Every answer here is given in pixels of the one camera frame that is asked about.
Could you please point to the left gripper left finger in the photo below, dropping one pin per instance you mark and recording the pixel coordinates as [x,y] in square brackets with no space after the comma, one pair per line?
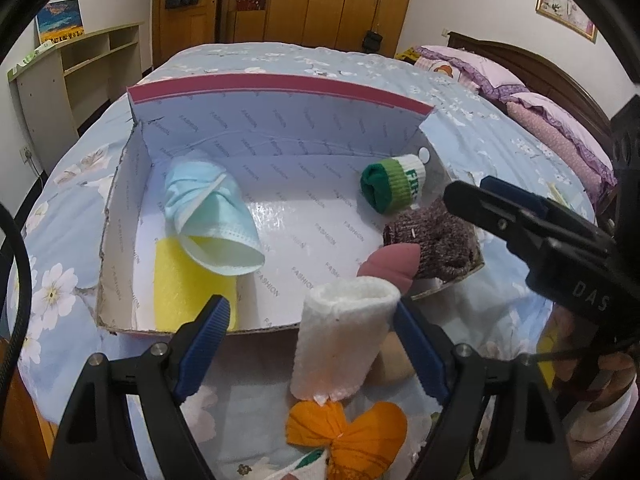
[194,346]

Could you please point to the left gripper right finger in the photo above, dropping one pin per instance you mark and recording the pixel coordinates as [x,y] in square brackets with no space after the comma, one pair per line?
[428,348]

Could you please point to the beige makeup sponge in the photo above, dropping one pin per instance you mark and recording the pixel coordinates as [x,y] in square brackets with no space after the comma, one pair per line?
[391,365]

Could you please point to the white towel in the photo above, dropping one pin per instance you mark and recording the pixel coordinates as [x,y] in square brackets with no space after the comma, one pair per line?
[343,326]

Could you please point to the light blue face mask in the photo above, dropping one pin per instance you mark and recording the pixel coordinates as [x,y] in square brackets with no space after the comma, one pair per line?
[204,208]

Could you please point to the green white sock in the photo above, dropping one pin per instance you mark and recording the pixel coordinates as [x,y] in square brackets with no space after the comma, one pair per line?
[313,466]
[393,184]

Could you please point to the person's right hand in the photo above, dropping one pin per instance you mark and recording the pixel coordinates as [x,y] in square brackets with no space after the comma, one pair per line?
[617,371]

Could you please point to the yellow sponge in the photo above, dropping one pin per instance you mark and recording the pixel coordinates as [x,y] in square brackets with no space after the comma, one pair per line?
[182,287]

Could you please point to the purple knitted sock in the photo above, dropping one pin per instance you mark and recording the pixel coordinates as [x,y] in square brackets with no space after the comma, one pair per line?
[448,245]

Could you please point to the pink ruffled pillow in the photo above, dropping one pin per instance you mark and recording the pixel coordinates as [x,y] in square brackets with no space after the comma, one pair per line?
[558,130]
[493,80]

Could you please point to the dark wooden headboard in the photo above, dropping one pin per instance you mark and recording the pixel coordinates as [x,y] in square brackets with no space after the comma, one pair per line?
[542,76]

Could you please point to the pink cardboard box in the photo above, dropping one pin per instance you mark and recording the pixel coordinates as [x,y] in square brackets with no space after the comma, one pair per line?
[297,147]

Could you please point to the low beige bookshelf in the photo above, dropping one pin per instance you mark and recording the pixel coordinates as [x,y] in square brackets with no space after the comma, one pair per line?
[67,84]

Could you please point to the black bag on wardrobe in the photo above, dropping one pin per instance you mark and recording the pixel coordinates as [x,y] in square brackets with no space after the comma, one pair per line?
[371,42]

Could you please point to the blue picture book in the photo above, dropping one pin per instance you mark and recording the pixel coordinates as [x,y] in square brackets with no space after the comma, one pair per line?
[59,21]

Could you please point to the wooden wardrobe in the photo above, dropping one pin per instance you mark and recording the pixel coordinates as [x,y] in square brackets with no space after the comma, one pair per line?
[336,24]

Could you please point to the framed wall picture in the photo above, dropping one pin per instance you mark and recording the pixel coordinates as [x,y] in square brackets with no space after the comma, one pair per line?
[570,15]

